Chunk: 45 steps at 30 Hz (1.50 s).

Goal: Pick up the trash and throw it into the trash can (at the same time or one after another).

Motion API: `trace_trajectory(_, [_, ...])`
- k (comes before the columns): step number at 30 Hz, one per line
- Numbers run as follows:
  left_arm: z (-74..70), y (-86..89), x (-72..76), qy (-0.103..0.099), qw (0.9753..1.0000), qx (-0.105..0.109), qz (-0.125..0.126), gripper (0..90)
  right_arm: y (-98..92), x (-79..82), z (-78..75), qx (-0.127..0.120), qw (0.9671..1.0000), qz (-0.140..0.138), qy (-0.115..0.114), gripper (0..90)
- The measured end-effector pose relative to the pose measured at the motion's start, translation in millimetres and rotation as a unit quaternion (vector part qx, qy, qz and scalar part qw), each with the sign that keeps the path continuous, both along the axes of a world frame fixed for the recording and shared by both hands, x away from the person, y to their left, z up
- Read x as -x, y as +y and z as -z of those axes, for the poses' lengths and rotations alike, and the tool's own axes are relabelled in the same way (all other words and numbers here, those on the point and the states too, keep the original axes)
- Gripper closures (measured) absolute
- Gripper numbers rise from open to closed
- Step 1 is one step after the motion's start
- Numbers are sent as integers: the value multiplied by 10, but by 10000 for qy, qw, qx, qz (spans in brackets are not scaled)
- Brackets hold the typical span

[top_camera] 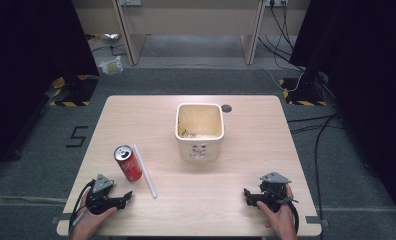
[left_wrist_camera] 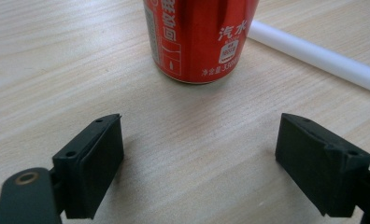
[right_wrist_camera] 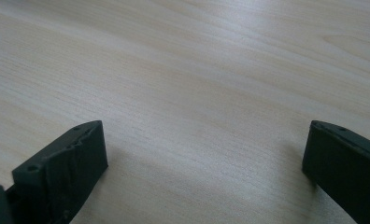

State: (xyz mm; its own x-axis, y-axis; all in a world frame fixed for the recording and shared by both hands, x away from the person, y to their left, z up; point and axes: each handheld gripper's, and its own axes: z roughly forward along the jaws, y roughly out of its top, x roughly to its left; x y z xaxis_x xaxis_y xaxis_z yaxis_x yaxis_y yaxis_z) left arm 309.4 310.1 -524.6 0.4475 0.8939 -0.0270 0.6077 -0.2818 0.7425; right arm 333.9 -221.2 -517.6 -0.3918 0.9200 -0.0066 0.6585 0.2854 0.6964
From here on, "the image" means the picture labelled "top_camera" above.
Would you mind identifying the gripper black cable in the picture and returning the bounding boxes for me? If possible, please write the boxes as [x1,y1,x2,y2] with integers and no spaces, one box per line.
[68,179,97,236]
[279,196,301,235]

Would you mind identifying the white floor cable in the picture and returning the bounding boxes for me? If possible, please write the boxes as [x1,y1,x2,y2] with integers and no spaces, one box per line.
[145,44,305,93]

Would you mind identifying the crumpled clear plastic bag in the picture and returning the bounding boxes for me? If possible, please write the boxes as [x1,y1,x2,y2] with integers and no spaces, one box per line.
[98,55,125,76]

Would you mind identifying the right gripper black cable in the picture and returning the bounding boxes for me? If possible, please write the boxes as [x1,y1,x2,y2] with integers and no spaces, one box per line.
[279,196,301,235]

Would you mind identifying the white straw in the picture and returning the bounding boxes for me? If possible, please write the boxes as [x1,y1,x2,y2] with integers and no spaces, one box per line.
[132,143,158,200]

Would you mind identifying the black stand base striped tape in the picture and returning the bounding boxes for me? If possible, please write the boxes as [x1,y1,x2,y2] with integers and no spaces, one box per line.
[49,74,99,108]
[279,77,329,107]

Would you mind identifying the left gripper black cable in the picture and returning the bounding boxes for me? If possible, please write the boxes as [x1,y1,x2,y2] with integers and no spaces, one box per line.
[68,179,97,236]

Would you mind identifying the person's left hand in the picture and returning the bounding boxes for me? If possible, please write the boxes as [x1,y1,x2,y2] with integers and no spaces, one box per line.
[70,189,119,240]

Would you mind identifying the person's right hand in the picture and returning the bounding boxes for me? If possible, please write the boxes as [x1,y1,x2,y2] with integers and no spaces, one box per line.
[256,184,298,240]

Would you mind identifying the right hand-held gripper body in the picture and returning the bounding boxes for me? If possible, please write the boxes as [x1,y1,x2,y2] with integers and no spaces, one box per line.
[252,171,292,213]

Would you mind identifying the black curtain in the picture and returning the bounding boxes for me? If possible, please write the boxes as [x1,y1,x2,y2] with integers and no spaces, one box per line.
[288,0,396,229]
[0,0,100,179]

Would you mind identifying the black wall socket cables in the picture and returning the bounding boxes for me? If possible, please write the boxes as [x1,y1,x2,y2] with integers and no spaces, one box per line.
[257,2,307,73]

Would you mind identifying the red soda can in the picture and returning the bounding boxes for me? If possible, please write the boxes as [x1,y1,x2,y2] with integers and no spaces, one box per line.
[113,144,143,182]

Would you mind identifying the black floor cable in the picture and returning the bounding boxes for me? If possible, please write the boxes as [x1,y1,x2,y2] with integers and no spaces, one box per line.
[287,112,346,240]

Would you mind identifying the crumpled silver foil wrapper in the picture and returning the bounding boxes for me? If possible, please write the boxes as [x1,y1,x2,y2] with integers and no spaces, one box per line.
[100,32,121,45]

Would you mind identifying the cream square bin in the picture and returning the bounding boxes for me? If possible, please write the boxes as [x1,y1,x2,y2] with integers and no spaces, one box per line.
[175,103,225,164]

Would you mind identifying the pale paper scraps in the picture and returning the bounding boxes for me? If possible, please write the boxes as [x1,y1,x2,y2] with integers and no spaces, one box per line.
[178,127,219,140]

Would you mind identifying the grey tape piece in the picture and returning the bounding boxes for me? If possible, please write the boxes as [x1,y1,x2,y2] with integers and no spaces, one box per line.
[305,215,330,228]
[51,212,76,225]

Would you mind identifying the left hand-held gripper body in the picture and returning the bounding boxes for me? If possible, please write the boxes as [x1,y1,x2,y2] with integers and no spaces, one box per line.
[85,173,120,215]

